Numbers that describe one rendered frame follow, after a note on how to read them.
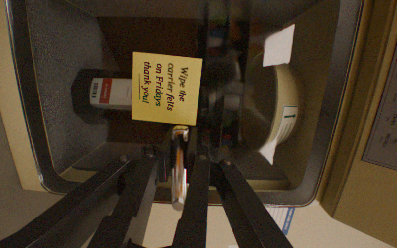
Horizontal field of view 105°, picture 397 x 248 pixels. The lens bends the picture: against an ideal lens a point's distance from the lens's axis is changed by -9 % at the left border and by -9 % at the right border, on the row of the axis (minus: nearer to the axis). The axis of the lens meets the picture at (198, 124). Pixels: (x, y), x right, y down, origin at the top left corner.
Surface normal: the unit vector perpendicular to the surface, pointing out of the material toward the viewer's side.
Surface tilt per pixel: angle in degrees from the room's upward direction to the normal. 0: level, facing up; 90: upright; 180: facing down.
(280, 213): 90
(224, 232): 90
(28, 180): 90
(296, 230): 90
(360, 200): 135
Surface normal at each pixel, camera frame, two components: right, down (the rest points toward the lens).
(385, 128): -0.71, 0.16
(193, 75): 0.00, 0.27
